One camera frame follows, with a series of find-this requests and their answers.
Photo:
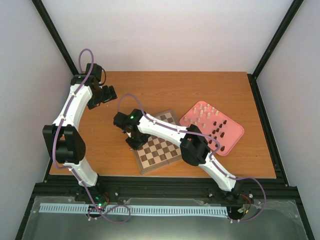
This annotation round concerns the pink plastic tray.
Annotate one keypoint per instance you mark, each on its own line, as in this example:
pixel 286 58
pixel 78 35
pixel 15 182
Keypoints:
pixel 226 131

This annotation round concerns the light blue cable duct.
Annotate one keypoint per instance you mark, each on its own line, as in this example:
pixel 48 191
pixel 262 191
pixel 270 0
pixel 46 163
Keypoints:
pixel 136 210

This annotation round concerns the wooden chess board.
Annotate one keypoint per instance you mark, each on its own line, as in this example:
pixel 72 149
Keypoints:
pixel 156 153

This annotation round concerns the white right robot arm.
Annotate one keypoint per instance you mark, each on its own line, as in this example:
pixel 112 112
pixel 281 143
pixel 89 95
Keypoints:
pixel 193 144

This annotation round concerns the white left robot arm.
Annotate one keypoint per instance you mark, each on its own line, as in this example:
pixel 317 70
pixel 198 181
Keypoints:
pixel 64 143

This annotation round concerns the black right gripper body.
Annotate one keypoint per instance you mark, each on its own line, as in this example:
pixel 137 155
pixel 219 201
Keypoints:
pixel 138 140

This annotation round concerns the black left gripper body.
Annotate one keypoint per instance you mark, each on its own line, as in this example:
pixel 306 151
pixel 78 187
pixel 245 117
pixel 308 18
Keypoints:
pixel 101 97

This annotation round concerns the black aluminium frame rail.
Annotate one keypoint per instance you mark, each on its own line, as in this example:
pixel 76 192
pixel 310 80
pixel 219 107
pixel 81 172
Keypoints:
pixel 121 187

